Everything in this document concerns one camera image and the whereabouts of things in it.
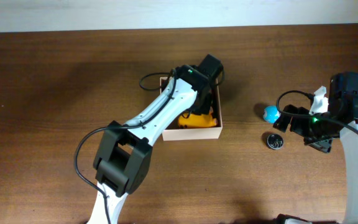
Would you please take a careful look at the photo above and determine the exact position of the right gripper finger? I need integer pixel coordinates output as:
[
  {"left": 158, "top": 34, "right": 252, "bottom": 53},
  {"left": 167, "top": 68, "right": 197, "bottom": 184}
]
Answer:
[
  {"left": 273, "top": 111, "right": 291, "bottom": 132},
  {"left": 303, "top": 137, "right": 333, "bottom": 153}
]

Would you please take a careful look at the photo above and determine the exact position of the blue ball with eyes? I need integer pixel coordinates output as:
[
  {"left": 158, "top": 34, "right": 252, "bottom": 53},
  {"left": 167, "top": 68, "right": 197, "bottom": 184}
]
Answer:
[{"left": 263, "top": 106, "right": 281, "bottom": 124}]

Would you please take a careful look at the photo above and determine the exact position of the black round cap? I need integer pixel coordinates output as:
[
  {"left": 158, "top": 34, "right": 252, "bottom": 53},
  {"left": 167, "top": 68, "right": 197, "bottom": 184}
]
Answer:
[{"left": 266, "top": 134, "right": 284, "bottom": 150}]

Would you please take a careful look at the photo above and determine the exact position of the orange toy animal figure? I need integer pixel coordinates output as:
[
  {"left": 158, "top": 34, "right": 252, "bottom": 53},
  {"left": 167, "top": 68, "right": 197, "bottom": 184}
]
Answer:
[{"left": 177, "top": 107, "right": 218, "bottom": 129}]

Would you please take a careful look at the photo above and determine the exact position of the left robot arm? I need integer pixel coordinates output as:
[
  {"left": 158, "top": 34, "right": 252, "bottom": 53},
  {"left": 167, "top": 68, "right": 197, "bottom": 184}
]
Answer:
[{"left": 89, "top": 54, "right": 224, "bottom": 223}]

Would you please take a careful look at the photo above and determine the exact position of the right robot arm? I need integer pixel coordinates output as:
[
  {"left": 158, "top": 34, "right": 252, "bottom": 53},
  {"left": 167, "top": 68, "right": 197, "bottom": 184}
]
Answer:
[{"left": 273, "top": 72, "right": 358, "bottom": 223}]

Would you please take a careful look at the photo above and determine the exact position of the open beige cardboard box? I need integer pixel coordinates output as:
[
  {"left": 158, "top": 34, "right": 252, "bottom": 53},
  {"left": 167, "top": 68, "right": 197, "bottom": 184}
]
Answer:
[{"left": 157, "top": 78, "right": 223, "bottom": 141}]

